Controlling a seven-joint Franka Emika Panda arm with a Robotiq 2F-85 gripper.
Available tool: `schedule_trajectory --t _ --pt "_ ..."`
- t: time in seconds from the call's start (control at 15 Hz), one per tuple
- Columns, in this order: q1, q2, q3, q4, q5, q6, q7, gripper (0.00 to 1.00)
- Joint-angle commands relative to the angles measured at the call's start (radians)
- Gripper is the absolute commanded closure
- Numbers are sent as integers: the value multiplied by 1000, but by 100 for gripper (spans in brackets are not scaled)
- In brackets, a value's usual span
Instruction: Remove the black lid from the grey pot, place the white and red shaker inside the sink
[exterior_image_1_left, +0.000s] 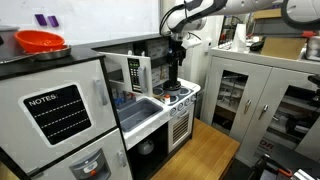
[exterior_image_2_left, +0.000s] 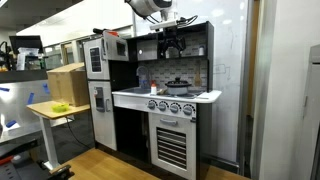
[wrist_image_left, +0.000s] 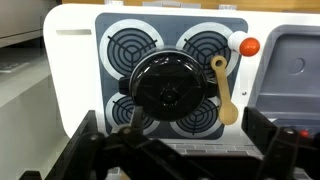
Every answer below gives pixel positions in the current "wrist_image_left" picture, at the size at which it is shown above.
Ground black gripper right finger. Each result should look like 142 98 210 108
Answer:
241 106 320 180

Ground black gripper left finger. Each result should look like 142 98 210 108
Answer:
44 105 208 180

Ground black pot lid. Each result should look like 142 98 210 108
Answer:
128 46 210 123

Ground white and red shaker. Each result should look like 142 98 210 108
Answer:
227 30 262 58

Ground grey toy sink basin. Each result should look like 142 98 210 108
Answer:
248 24 320 136

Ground wooden spoon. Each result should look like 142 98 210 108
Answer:
209 54 240 127

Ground toy kitchen playset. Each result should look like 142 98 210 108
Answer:
42 0 320 180

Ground white storage cabinet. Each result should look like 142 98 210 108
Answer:
0 0 73 180

